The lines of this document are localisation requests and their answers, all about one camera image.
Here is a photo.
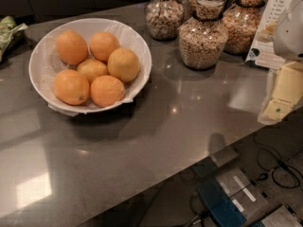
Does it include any black cable on floor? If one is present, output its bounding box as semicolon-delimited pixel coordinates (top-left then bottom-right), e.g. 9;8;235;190
254;132;303;190

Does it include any orange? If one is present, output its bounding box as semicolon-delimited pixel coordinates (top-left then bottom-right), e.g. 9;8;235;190
90;75;125;107
107;47;141;82
53;69;90;105
55;30;88;65
89;31;120;62
77;59;109;83

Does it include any white paper bowl liner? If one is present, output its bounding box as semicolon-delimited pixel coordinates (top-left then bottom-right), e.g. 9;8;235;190
37;20;150;117

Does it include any left glass cereal jar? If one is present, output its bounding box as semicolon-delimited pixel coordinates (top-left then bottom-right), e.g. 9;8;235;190
145;0;185;41

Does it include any white bowl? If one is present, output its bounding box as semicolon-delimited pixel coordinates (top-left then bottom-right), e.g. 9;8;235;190
28;17;152;115

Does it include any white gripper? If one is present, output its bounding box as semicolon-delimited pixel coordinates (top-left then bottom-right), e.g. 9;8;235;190
264;0;303;120

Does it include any front glass cereal jar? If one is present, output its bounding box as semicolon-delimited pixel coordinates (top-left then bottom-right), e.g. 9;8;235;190
178;0;228;70

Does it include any blue robot base part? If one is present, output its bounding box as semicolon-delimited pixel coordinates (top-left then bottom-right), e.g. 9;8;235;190
196;177;266;227

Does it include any grey metal base plate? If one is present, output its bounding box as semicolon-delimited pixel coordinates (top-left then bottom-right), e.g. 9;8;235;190
214;166;303;227

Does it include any white allergen info card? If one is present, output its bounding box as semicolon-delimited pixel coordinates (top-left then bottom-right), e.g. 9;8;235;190
245;0;292;69

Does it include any right glass cereal jar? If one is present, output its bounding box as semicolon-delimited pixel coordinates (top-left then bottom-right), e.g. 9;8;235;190
223;0;265;55

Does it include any green snack packet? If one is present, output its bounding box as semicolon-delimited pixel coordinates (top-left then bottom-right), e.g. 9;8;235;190
0;16;27;61

